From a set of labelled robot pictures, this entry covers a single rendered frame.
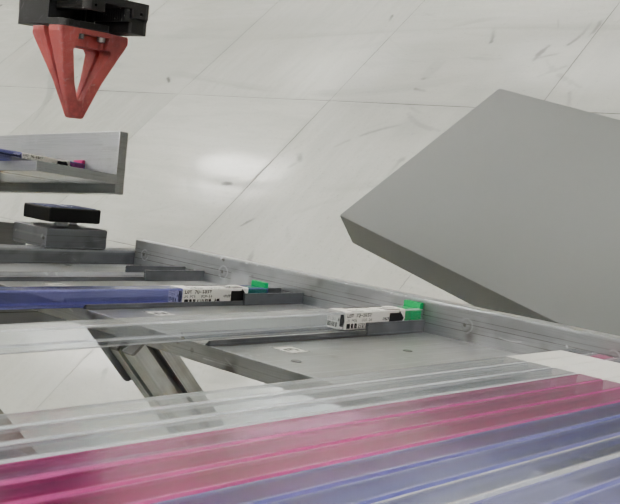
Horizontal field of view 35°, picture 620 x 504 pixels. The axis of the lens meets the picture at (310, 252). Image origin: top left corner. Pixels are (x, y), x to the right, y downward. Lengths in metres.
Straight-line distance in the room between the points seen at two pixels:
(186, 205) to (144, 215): 0.12
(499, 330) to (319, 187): 1.63
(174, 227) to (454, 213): 1.47
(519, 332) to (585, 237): 0.27
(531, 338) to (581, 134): 0.42
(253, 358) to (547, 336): 0.20
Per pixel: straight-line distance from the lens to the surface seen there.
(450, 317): 0.65
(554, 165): 0.97
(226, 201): 2.35
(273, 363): 0.49
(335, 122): 2.45
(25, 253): 0.81
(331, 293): 0.71
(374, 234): 0.97
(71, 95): 0.86
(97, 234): 0.85
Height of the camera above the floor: 1.15
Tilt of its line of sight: 34 degrees down
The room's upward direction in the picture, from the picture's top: 27 degrees counter-clockwise
